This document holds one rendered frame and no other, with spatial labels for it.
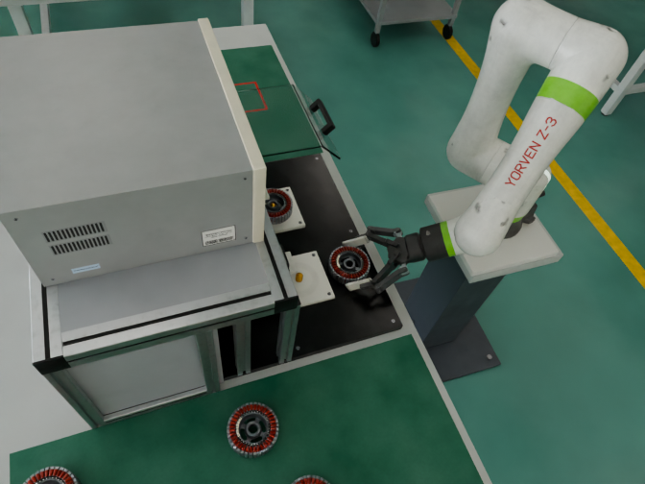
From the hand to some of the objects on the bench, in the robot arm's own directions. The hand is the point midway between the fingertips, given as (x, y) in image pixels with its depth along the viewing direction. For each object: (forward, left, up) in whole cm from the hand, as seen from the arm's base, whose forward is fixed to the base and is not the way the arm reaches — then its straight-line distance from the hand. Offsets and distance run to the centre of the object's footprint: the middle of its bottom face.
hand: (349, 264), depth 135 cm
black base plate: (+14, -14, -4) cm, 20 cm away
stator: (0, 0, -2) cm, 2 cm away
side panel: (+57, +13, -3) cm, 58 cm away
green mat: (+27, -81, -3) cm, 85 cm away
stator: (+11, -26, 0) cm, 28 cm away
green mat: (+44, +47, -4) cm, 65 cm away
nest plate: (+14, -2, -2) cm, 15 cm away
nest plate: (+11, -26, -2) cm, 28 cm away
